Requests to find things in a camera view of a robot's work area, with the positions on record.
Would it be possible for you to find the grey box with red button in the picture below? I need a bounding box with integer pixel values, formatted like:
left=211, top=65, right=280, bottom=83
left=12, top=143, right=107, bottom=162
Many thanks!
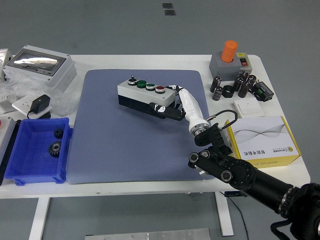
left=0, top=116, right=17, bottom=163

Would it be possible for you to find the grey base block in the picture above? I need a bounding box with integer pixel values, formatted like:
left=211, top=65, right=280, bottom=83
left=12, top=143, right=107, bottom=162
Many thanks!
left=208, top=51, right=247, bottom=82

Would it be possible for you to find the thin black cable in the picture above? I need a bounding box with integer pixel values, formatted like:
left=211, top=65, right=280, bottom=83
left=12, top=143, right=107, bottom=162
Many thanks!
left=226, top=196, right=250, bottom=240

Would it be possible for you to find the grey enclosure with clear window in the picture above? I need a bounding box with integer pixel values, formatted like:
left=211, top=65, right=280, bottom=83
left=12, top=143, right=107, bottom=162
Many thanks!
left=2, top=44, right=78, bottom=93

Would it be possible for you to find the grey switch box yellow label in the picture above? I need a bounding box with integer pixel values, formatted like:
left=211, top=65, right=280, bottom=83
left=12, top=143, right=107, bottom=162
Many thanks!
left=236, top=52, right=253, bottom=74

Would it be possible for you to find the white table leg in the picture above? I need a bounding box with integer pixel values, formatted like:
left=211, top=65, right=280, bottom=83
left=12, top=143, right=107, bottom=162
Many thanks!
left=28, top=197, right=51, bottom=240
left=215, top=192, right=235, bottom=237

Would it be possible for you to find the white socket plate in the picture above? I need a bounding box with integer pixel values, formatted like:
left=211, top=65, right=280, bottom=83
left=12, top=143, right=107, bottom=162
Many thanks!
left=11, top=96, right=53, bottom=120

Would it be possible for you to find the black power adapter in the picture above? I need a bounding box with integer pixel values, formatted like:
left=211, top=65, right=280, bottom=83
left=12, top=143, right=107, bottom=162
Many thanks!
left=26, top=94, right=52, bottom=120

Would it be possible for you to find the silver metal plate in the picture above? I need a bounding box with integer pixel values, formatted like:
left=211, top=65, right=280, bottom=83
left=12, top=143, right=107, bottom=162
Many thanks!
left=84, top=227, right=211, bottom=240

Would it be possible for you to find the white wall switch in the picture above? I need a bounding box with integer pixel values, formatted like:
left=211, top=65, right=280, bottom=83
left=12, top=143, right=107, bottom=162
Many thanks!
left=233, top=99, right=266, bottom=119

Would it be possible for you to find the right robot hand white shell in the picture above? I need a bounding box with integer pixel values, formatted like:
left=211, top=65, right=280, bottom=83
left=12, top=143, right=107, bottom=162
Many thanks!
left=146, top=84, right=210, bottom=135

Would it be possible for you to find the grey four-button control box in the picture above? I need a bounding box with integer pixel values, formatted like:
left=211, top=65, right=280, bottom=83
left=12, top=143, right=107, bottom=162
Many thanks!
left=117, top=74, right=177, bottom=116

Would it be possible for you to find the blue plastic bin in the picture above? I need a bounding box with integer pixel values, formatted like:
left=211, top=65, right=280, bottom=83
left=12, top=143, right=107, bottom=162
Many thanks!
left=4, top=117, right=74, bottom=186

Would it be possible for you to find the orange cylinder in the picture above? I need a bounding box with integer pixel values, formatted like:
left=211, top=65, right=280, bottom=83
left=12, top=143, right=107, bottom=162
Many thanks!
left=220, top=40, right=239, bottom=64

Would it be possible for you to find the yellow and white cardboard box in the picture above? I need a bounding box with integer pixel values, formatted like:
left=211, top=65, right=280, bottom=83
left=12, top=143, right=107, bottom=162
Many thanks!
left=222, top=115, right=302, bottom=168

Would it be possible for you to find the black table height controller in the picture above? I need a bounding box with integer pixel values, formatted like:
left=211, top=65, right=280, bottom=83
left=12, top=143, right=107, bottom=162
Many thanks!
left=224, top=190, right=247, bottom=198

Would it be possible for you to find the grey-blue table mat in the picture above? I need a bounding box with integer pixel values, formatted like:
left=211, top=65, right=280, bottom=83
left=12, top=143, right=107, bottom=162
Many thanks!
left=66, top=69, right=218, bottom=185

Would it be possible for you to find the large black bevel gear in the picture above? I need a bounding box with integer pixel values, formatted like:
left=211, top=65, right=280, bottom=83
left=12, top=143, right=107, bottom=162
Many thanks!
left=47, top=140, right=63, bottom=159

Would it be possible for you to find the black hexagonal ring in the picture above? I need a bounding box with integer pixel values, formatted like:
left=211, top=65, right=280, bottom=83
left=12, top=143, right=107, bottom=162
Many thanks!
left=221, top=85, right=235, bottom=99

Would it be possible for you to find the clear plastic bag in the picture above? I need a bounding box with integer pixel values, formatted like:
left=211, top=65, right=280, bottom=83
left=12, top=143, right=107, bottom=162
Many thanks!
left=0, top=72, right=78, bottom=117

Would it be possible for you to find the black module green terminal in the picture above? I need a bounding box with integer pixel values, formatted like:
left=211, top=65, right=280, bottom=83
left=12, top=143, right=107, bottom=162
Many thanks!
left=251, top=81, right=275, bottom=102

